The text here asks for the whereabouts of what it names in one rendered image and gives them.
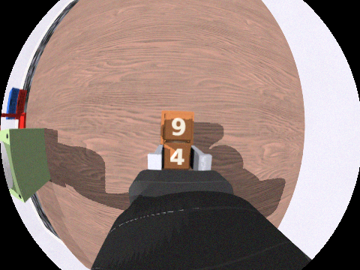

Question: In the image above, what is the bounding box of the orange open tray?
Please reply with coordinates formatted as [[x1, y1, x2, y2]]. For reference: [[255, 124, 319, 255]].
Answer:
[[160, 110, 194, 145]]

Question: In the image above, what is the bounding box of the orange cube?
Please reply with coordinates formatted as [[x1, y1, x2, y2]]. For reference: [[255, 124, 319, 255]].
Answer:
[[164, 112, 193, 141], [164, 140, 191, 170]]

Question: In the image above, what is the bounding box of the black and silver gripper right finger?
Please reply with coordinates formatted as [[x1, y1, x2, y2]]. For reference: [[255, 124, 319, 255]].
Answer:
[[190, 145, 212, 170]]

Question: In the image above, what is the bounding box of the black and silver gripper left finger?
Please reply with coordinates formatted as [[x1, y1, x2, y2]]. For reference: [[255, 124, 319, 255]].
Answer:
[[148, 145, 164, 170]]

